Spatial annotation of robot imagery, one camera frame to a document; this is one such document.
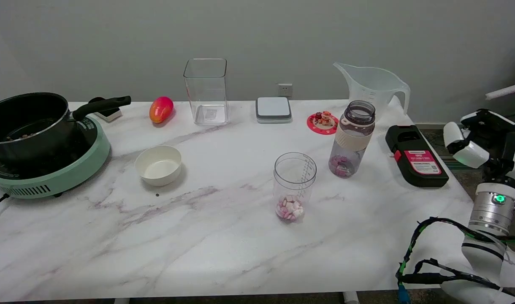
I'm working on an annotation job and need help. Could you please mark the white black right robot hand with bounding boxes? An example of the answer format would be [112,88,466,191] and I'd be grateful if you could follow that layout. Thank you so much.
[443,109,515,183]

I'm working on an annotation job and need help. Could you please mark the clear plastic measuring cup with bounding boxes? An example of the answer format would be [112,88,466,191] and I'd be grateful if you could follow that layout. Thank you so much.
[273,152,317,223]

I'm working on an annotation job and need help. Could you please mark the purple candy in bottle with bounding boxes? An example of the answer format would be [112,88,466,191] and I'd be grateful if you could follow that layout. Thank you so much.
[330,155,356,178]

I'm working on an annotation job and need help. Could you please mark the pink white candy pile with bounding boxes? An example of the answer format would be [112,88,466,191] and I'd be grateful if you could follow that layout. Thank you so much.
[276,195,304,222]

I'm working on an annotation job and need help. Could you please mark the white foam tube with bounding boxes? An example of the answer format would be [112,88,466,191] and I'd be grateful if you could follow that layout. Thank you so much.
[485,81,515,101]

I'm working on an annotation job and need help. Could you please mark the metal floor vent grille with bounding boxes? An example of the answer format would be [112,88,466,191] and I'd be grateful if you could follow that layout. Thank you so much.
[441,155,473,171]

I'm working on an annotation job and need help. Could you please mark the black case with red label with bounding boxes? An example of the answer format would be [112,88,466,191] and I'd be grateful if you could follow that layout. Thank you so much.
[385,125,449,188]

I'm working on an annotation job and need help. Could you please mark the translucent large measuring jug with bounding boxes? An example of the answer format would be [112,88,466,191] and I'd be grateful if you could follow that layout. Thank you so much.
[333,62,411,123]

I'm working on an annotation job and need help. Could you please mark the clear bottle with beige sleeve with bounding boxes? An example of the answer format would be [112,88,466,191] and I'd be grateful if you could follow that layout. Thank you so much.
[328,100,376,179]

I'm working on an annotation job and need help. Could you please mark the small orange figurine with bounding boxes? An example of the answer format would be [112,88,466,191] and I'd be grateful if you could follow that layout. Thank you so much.
[315,111,335,127]

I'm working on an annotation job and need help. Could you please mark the red round coaster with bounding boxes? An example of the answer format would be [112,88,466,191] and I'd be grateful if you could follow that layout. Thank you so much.
[307,112,339,136]

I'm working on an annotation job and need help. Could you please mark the white grey square scale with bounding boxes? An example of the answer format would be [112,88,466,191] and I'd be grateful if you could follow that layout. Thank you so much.
[255,97,293,124]

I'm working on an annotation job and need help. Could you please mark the clear square storage container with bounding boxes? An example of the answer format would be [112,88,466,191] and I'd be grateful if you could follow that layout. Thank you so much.
[183,58,230,126]

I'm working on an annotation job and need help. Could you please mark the red orange mango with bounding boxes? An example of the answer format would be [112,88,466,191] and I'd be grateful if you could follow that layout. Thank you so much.
[149,96,174,124]

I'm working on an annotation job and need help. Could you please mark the white round bowl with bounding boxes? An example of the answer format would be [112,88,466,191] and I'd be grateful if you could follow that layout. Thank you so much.
[135,145,182,187]

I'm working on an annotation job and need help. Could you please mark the white black small device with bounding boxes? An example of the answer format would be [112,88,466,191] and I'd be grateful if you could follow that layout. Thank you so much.
[88,97,123,123]

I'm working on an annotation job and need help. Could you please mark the mint green induction cooker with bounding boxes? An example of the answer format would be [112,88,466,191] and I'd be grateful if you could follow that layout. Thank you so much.
[0,115,111,199]

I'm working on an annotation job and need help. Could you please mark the black green robot cable bundle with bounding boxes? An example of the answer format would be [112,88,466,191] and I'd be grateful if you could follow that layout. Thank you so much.
[396,217,515,304]

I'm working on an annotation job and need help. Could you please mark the black saucepan with handle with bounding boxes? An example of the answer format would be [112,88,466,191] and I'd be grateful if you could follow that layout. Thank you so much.
[0,92,132,163]

